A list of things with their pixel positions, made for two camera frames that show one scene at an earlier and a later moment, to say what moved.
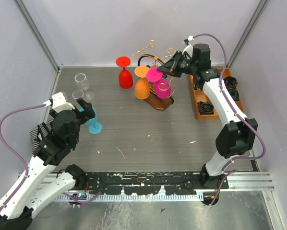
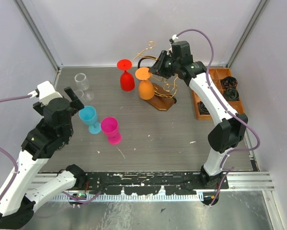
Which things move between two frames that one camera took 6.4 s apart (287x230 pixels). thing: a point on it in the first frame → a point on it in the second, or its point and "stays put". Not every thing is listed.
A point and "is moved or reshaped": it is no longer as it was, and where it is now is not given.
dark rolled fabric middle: (234, 93) stays put
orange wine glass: (142, 86) is moved or reshaped
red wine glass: (125, 80) is moved or reshaped
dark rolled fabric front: (205, 108) stays put
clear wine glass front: (87, 96) stays put
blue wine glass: (94, 127) stays put
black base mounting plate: (145, 183) stays put
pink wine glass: (162, 87) → (109, 126)
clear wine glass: (81, 81) stays put
